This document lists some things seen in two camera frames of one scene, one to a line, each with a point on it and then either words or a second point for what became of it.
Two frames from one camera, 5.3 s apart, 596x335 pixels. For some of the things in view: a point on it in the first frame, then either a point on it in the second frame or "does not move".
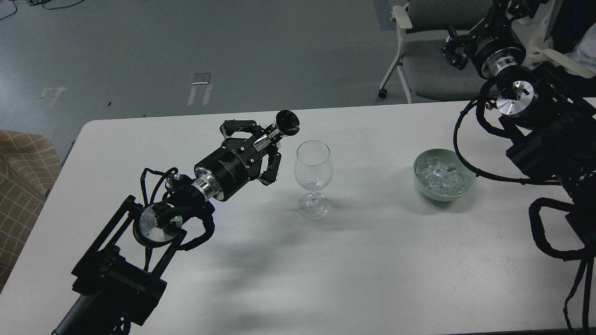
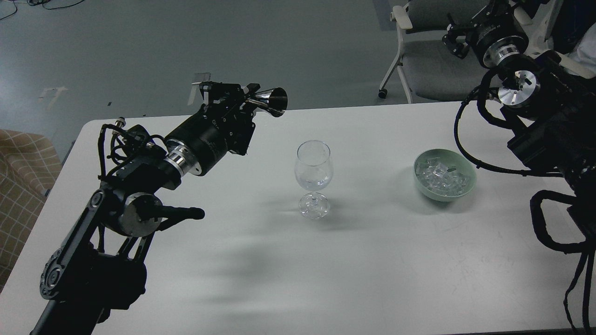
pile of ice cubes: x=435 y=175 does not move
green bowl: x=440 y=176 does not move
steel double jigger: x=287 y=123 to x=273 y=101
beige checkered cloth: x=29 y=164 does not move
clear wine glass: x=313 y=171 does not move
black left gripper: x=234 y=163 to x=224 y=125
